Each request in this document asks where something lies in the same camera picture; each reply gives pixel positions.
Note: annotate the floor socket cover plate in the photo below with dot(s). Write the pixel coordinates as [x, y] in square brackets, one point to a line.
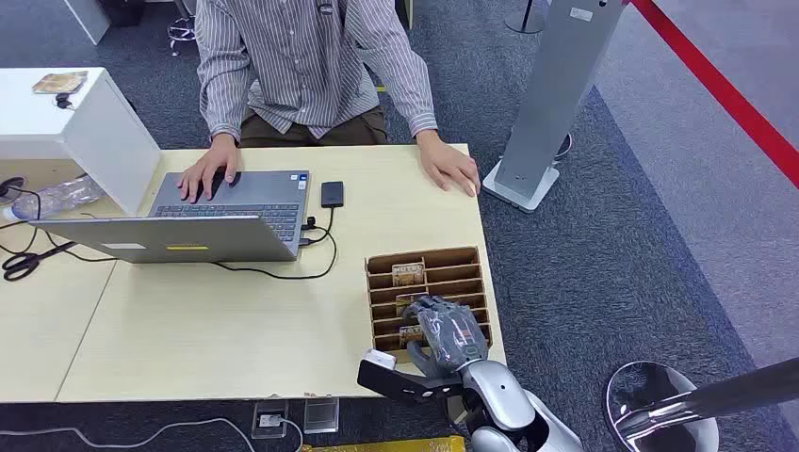
[321, 415]

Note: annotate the black scissors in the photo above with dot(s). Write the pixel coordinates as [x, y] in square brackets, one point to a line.
[22, 263]

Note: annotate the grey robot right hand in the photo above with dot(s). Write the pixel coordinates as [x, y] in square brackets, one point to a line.
[452, 337]

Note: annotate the grey laptop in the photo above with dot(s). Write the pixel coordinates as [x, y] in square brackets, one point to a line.
[249, 190]

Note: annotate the clear plastic bottle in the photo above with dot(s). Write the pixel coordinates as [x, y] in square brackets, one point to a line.
[59, 197]

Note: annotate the white furniture panel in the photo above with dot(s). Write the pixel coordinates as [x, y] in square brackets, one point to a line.
[87, 19]

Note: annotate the small black clip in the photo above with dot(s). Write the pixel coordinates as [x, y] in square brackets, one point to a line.
[62, 100]

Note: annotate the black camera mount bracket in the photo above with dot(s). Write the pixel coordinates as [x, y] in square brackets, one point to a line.
[399, 385]

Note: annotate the chrome chair base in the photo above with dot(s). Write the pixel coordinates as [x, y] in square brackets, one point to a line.
[181, 30]

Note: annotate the white cabinet box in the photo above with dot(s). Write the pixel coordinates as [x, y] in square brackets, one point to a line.
[93, 137]

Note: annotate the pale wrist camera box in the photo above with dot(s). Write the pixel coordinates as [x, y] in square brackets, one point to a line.
[381, 359]

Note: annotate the person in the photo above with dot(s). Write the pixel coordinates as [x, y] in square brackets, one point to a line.
[306, 62]

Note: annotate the autumn print hotel card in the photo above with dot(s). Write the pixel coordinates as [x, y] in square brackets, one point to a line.
[407, 302]
[59, 82]
[408, 274]
[410, 335]

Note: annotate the yellow floor strip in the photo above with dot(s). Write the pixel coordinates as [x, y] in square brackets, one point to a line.
[387, 445]

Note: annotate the black round desk grommet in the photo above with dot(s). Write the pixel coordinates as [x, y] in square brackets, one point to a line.
[9, 188]

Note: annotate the grey kiosk stand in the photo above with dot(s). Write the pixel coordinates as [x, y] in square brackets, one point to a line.
[549, 93]

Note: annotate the black round stand base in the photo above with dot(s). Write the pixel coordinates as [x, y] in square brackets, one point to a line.
[524, 22]

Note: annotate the red barrier belt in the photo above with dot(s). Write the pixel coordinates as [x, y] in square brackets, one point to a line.
[718, 87]

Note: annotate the floor power socket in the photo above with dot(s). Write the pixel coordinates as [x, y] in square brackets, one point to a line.
[269, 419]

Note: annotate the person's left hand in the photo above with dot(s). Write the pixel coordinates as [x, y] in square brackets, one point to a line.
[446, 163]

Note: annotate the person's right hand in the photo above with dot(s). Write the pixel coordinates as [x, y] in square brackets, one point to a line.
[212, 165]

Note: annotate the brown slotted card holder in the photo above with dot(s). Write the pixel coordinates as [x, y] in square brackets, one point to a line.
[449, 257]

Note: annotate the black external drive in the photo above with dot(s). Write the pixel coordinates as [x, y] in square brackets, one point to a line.
[332, 194]

